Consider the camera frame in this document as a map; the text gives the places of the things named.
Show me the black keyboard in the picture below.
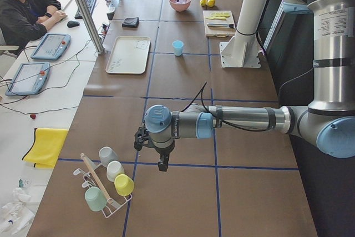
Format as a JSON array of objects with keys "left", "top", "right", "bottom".
[{"left": 74, "top": 0, "right": 97, "bottom": 19}]

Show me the lemon slice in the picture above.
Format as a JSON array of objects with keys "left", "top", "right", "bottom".
[
  {"left": 220, "top": 12, "right": 230, "bottom": 18},
  {"left": 211, "top": 12, "right": 225, "bottom": 17}
]

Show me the whole lemon upper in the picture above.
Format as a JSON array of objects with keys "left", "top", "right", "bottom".
[{"left": 206, "top": 0, "right": 216, "bottom": 8}]

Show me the pink bowl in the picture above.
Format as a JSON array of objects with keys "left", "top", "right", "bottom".
[{"left": 169, "top": 0, "right": 191, "bottom": 12}]

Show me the light blue plastic cup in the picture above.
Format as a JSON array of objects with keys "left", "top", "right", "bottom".
[{"left": 172, "top": 40, "right": 184, "bottom": 57}]

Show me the yellow plastic knife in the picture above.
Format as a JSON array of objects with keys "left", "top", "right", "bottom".
[{"left": 205, "top": 17, "right": 227, "bottom": 21}]

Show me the wooden cutting board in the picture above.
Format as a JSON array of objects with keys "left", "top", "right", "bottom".
[{"left": 203, "top": 11, "right": 236, "bottom": 37}]

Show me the folded grey cloth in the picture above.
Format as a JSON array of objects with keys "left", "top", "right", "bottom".
[{"left": 121, "top": 17, "right": 139, "bottom": 28}]

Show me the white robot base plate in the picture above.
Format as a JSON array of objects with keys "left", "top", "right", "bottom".
[{"left": 219, "top": 38, "right": 261, "bottom": 68}]

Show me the aluminium frame post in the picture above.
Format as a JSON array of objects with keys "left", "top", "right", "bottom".
[{"left": 75, "top": 0, "right": 105, "bottom": 55}]

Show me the green cup on rack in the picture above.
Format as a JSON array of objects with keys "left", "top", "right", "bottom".
[{"left": 84, "top": 186, "right": 107, "bottom": 211}]

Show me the metal handled knife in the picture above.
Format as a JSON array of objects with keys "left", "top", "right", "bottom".
[{"left": 207, "top": 23, "right": 234, "bottom": 29}]

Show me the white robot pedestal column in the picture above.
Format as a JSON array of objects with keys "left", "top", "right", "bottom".
[{"left": 234, "top": 0, "right": 279, "bottom": 68}]

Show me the grey cup on rack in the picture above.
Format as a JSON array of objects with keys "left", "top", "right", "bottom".
[{"left": 99, "top": 147, "right": 119, "bottom": 168}]

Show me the lemon slice upper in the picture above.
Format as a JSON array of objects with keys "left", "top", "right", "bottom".
[{"left": 220, "top": 12, "right": 230, "bottom": 18}]

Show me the wooden rack handle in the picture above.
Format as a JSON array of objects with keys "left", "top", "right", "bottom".
[{"left": 80, "top": 153, "right": 113, "bottom": 204}]

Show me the yellow cloth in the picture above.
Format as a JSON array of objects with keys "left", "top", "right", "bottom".
[{"left": 22, "top": 128, "right": 68, "bottom": 169}]

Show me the blue teach pendant upper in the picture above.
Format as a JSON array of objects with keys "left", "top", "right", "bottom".
[{"left": 31, "top": 33, "right": 71, "bottom": 60}]

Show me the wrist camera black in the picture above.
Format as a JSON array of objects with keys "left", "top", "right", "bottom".
[{"left": 134, "top": 127, "right": 153, "bottom": 151}]

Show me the cream bear serving tray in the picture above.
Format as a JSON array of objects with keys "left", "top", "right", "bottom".
[{"left": 105, "top": 36, "right": 150, "bottom": 74}]

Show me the lemon slice lower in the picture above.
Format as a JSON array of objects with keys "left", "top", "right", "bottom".
[{"left": 211, "top": 12, "right": 225, "bottom": 17}]

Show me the yellow cup on rack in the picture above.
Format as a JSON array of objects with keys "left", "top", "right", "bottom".
[{"left": 114, "top": 174, "right": 134, "bottom": 196}]

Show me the blue teach pendant lower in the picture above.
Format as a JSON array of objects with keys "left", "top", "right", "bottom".
[{"left": 5, "top": 62, "right": 50, "bottom": 96}]

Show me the white wire cup rack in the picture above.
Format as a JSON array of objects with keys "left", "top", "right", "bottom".
[{"left": 73, "top": 164, "right": 133, "bottom": 218}]

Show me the blue teach pendant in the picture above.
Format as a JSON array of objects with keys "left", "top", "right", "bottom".
[
  {"left": 31, "top": 33, "right": 71, "bottom": 60},
  {"left": 5, "top": 62, "right": 50, "bottom": 96}
]

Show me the black computer mouse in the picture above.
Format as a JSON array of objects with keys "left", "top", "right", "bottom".
[{"left": 67, "top": 21, "right": 80, "bottom": 28}]

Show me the white cup on rack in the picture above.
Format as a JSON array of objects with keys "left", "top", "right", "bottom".
[{"left": 106, "top": 160, "right": 125, "bottom": 182}]

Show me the seated person in black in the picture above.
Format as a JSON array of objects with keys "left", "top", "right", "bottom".
[{"left": 1, "top": 0, "right": 67, "bottom": 55}]

